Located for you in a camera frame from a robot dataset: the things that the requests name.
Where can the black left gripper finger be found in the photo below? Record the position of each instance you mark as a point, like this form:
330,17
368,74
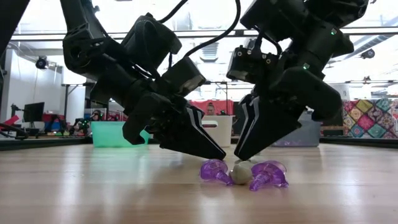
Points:
200,121
186,140

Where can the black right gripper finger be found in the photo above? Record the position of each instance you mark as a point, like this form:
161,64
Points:
248,112
273,124

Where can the black background robot arm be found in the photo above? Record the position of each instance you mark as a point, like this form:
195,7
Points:
81,124

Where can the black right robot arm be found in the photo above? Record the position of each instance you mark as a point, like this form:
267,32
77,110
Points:
326,18

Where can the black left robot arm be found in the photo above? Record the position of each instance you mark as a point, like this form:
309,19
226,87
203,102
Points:
84,46

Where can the person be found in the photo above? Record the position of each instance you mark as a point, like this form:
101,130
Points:
211,109

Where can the white plastic bin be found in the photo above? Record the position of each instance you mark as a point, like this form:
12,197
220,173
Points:
222,133

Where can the orange red fabric panel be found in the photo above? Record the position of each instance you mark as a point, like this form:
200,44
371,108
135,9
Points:
224,105

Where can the grey plastic bin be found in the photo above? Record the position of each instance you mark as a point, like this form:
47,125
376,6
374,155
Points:
304,137

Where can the purple translucent plastic toy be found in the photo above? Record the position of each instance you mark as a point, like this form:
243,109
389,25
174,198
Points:
268,175
214,169

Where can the small beige plastic skull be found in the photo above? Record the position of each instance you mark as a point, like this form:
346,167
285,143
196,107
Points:
250,161
241,175

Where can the teal plastic bin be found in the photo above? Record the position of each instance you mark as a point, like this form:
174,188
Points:
105,133

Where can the colourful patchwork quilt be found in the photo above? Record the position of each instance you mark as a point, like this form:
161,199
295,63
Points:
373,118

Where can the red plastic crate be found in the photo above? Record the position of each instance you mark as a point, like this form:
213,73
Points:
51,117

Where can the blue plastic crate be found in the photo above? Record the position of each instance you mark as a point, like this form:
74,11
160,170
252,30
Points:
53,127

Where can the black computer monitor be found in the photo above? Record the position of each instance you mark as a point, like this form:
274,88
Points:
34,112

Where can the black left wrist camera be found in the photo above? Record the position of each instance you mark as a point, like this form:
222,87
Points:
183,76

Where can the black hanging camera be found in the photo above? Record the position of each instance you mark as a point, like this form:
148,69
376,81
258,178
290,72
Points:
368,53
41,63

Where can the black table frame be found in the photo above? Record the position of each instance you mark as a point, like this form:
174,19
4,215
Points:
31,143

